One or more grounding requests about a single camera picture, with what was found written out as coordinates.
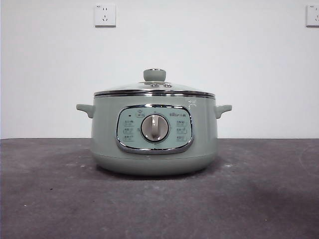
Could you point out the glass lid with green knob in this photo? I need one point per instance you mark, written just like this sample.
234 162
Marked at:
154 74

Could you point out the pale green electric cooking pot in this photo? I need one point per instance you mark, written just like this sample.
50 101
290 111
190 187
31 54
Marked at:
107 129

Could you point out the white wall power socket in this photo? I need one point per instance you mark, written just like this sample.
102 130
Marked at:
105 15
313 15

